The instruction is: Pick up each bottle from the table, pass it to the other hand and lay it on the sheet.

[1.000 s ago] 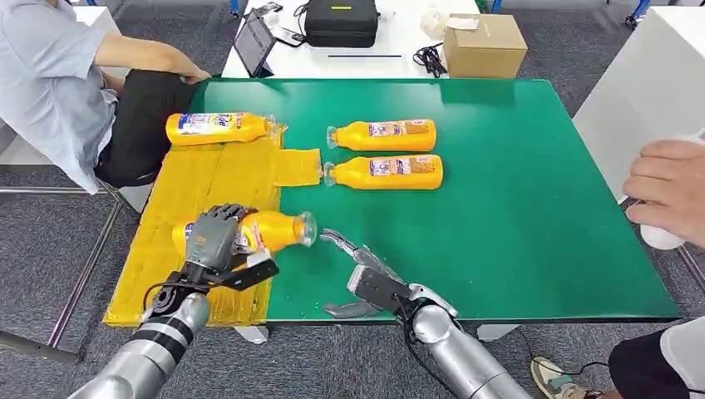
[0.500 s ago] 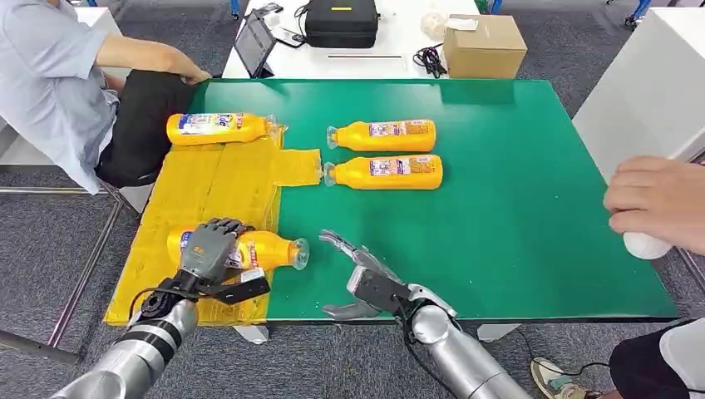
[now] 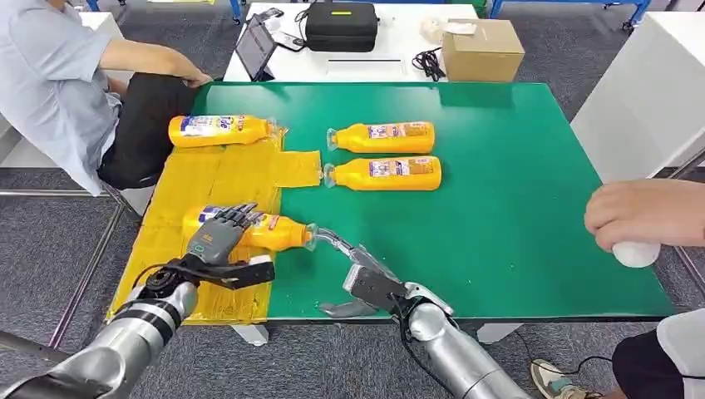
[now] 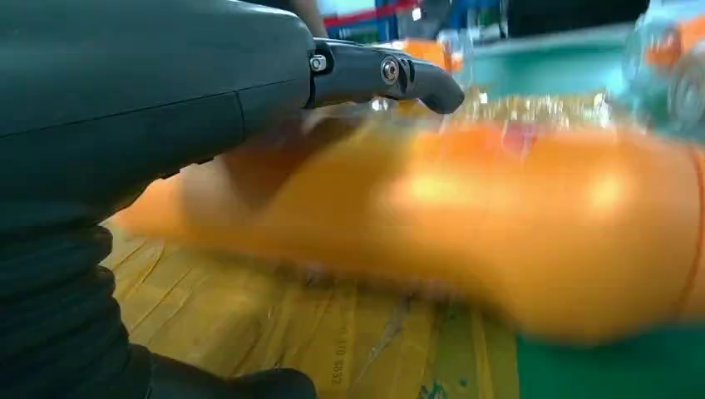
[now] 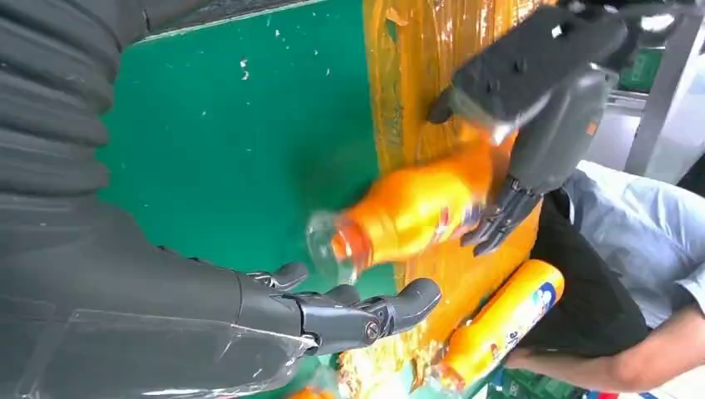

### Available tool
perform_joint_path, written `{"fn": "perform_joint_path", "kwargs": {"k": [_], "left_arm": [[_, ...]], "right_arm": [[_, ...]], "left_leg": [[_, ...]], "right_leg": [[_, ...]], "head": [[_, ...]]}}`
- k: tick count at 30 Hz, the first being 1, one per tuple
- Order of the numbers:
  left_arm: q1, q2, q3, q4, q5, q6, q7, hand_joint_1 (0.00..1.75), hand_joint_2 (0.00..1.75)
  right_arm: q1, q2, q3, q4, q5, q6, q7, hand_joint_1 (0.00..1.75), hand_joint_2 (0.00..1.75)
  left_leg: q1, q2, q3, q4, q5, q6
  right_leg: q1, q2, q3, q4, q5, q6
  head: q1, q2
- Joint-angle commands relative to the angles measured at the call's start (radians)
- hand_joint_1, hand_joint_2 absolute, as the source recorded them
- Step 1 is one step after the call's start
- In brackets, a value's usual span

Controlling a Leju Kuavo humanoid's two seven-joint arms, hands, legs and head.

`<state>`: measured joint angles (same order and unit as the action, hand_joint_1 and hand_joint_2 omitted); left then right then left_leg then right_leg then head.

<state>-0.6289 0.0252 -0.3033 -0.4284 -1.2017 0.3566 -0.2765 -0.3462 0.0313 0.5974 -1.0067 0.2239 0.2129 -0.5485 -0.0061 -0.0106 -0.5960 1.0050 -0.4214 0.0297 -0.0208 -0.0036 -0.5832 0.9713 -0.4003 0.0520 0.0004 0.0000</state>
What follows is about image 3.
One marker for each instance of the small white round object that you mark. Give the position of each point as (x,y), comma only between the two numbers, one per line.
(636,256)

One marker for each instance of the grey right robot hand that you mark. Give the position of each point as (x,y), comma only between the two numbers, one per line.
(377,289)

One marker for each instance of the white table leg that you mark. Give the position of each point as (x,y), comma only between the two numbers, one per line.
(495,333)
(250,335)

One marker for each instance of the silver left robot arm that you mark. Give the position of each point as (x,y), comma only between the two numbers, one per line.
(126,336)

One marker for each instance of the seated person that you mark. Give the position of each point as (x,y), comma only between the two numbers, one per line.
(49,82)

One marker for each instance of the brown cardboard box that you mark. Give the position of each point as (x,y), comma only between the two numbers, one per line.
(479,55)

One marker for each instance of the orange drink bottle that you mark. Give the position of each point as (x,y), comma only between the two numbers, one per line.
(220,135)
(385,179)
(275,234)
(385,140)

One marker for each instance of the yellow sheet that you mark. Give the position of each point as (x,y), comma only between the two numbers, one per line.
(182,182)

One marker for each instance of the white stool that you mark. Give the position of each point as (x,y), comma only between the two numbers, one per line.
(138,199)

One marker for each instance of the white table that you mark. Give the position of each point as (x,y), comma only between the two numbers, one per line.
(396,38)

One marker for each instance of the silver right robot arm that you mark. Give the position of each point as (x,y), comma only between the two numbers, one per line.
(457,358)

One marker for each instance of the crumpled clear plastic wrap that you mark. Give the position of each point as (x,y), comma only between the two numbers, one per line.
(432,27)

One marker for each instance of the black smartphone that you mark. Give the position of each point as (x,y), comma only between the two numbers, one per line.
(289,41)
(271,14)

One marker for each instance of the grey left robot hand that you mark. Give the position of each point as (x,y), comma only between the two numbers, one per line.
(215,242)

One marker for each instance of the dark tablet on stand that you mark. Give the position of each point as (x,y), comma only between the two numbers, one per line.
(254,47)

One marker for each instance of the white cabinet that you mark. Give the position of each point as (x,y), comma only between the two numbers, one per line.
(644,93)

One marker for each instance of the green table mat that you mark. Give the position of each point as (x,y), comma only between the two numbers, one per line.
(495,220)

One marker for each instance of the black carrying case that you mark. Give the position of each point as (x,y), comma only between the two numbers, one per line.
(341,30)

